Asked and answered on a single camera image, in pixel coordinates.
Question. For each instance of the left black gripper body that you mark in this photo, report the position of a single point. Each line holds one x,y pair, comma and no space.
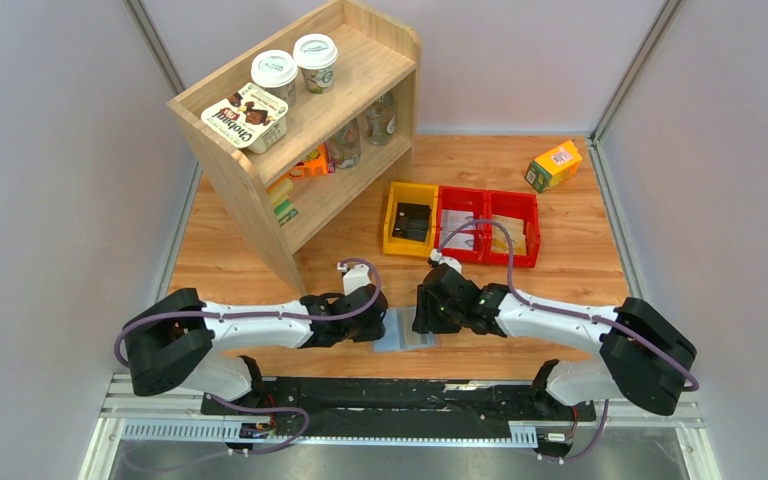
371,316

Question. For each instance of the tan cards stack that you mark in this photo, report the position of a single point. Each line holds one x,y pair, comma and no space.
516,230

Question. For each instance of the yellow plastic bin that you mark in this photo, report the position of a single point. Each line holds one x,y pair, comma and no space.
409,193

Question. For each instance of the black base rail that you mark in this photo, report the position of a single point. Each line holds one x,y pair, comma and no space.
414,408

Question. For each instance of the middle red plastic bin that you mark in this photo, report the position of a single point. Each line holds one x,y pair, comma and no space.
457,206

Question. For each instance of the wooden shelf unit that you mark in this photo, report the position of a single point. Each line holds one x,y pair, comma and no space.
376,54

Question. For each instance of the orange snack box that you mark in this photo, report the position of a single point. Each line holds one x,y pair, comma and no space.
316,163

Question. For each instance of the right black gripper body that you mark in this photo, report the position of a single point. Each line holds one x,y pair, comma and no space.
428,307

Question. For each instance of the pink leather card holder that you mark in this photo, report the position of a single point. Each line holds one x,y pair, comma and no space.
399,335

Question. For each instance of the glass jar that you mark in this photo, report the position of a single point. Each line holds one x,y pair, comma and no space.
380,118
344,147

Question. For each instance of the right red plastic bin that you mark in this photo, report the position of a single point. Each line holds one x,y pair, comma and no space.
518,214

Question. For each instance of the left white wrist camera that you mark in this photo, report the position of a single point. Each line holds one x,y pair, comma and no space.
354,277

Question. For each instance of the left white-lidded paper cup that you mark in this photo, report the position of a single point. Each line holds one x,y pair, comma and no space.
275,71

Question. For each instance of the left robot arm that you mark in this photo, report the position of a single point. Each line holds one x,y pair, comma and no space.
183,341

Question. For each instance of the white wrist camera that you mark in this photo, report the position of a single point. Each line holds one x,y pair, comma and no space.
354,277
437,258

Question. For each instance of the right glass jar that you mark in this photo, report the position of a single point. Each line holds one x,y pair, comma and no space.
380,118

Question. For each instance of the yellow green sponge pack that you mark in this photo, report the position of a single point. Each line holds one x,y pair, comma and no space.
278,195

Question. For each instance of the white-lidded paper cup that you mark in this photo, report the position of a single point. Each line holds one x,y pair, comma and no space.
315,55
275,71

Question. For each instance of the orange green juice carton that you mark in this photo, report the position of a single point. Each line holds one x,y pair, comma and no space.
553,167

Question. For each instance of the red plastic bin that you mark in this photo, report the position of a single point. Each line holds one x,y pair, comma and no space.
457,206
518,214

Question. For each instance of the right white-lidded paper cup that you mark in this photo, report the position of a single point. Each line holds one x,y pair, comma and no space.
315,55

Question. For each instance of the left glass jar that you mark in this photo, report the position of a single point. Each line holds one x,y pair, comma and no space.
344,147

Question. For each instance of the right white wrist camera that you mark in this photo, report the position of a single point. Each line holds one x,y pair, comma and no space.
437,258

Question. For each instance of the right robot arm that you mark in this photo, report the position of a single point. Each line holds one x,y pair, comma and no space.
636,353

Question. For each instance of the Chobani yogurt pack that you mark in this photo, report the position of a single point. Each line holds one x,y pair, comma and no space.
250,119

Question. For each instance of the black cards stack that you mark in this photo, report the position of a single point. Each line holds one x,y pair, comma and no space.
411,222

